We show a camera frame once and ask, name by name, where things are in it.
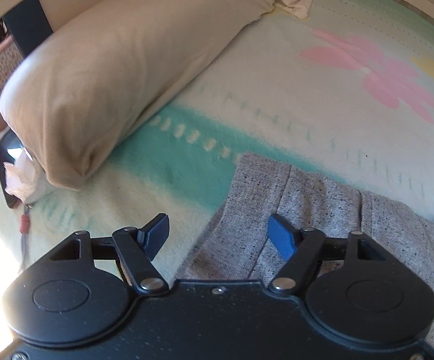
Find beige bolster pillow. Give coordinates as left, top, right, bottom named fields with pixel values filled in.
left=0, top=0, right=274, bottom=190

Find grey sweat pants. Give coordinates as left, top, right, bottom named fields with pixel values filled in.
left=175, top=152, right=434, bottom=357

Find white crumpled tissue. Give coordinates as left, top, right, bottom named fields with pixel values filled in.
left=4, top=148, right=53, bottom=204

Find floral bed blanket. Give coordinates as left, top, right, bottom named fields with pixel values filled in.
left=0, top=0, right=434, bottom=282

